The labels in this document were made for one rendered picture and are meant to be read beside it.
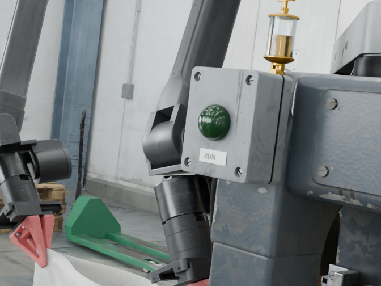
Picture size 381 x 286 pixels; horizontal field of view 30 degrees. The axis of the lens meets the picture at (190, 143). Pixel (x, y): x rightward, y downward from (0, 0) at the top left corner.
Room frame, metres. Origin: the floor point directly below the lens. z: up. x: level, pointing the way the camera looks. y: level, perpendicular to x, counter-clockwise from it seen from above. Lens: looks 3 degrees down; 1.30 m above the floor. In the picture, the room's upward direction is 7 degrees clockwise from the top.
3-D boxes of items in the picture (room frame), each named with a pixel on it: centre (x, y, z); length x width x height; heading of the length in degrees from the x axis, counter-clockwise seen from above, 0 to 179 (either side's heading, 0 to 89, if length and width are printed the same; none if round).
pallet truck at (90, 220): (5.92, 0.47, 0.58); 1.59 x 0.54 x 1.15; 45
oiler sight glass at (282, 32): (0.65, -0.07, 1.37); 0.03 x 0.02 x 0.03; 45
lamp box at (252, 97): (0.60, -0.04, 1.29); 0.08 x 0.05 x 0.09; 45
